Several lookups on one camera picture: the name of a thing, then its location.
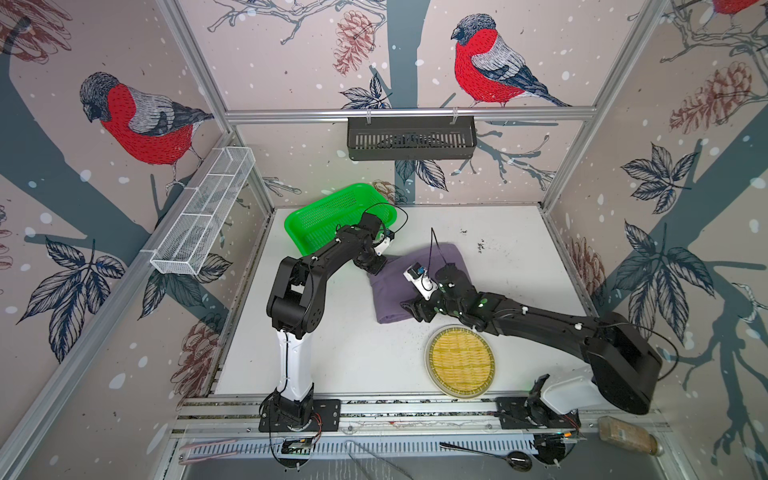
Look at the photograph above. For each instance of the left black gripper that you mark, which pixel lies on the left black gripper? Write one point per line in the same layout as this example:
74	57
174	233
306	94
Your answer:
375	269

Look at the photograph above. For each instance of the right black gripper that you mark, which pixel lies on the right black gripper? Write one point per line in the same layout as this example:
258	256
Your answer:
418	305

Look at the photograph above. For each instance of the purple trousers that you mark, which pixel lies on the purple trousers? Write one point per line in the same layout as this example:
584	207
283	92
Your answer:
390	288

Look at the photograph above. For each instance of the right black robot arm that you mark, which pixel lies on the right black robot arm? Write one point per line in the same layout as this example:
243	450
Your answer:
625	368

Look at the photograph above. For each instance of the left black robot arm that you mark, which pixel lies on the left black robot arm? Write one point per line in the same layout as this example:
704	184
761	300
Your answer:
296	306

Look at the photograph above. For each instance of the green plastic basket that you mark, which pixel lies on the green plastic basket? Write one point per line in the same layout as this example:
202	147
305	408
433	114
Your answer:
314	225

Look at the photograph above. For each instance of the round yellow woven tray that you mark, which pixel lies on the round yellow woven tray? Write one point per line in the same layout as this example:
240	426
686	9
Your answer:
460	362

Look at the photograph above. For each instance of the black spoon tool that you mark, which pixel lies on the black spoon tool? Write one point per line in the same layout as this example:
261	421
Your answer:
518	460

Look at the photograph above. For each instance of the brown bottle lying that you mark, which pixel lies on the brown bottle lying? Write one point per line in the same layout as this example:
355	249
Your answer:
628	436

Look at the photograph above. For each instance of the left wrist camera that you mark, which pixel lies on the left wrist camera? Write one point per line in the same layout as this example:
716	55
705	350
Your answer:
380	235

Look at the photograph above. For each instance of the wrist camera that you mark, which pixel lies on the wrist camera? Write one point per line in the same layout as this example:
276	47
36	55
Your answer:
418	276
380	235

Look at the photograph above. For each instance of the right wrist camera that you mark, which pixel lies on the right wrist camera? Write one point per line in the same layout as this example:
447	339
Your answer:
418	276

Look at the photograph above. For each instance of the black hanging wall basket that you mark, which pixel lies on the black hanging wall basket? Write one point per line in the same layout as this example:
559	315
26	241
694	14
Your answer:
411	138

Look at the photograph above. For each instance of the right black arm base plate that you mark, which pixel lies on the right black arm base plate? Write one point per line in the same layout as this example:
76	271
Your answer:
528	414

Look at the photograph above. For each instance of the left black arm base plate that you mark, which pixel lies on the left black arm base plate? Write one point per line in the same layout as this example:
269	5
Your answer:
279	415

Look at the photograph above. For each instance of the white wire mesh shelf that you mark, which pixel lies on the white wire mesh shelf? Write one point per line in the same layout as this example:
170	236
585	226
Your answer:
186	246

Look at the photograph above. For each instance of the horizontal aluminium frame bar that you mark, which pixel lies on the horizontal aluminium frame bar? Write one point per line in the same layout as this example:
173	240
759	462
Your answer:
252	117

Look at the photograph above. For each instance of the aluminium mounting rail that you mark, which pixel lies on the aluminium mounting rail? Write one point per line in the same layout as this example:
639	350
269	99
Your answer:
387	426

